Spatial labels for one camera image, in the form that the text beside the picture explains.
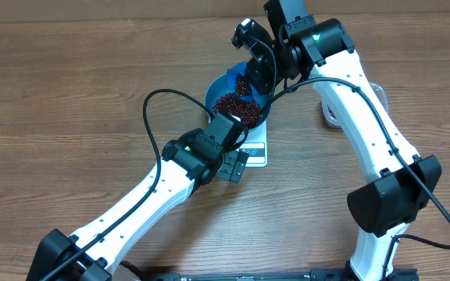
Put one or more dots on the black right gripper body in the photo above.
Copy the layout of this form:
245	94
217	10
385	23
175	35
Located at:
265	76

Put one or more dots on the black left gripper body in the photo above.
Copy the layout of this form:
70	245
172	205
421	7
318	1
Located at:
232	168

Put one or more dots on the blue plastic measuring scoop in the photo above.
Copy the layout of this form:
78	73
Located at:
238	83

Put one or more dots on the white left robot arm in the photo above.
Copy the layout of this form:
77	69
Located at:
95	251

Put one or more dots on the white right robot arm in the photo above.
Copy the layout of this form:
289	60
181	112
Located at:
399	182

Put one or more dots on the white digital kitchen scale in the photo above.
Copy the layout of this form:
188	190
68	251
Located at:
256	147

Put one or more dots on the teal plastic bowl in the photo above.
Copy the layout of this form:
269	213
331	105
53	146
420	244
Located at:
220	87

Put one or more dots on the red beans in bowl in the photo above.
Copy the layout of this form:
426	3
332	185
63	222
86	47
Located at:
247	112

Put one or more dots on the red adzuki beans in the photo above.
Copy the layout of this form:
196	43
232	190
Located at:
331	113

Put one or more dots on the clear plastic food container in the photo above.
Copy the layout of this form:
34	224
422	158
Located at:
378	91

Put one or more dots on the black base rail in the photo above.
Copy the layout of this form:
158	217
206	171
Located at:
313	275

